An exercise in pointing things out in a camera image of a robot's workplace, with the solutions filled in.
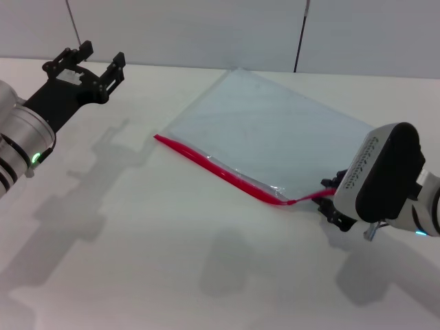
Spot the white black wrist camera housing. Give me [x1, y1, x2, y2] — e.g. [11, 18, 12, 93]
[333, 122, 426, 223]

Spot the clear document bag red zipper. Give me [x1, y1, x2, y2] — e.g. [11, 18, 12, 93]
[153, 67, 376, 209]

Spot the black vertical pole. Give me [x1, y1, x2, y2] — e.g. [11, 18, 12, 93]
[294, 0, 312, 73]

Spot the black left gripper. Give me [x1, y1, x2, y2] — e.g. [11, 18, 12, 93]
[24, 40, 127, 133]

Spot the thin grey rod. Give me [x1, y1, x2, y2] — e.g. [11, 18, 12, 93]
[66, 0, 81, 45]

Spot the silver camera mount screw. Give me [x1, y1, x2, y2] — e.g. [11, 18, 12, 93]
[364, 221, 381, 241]

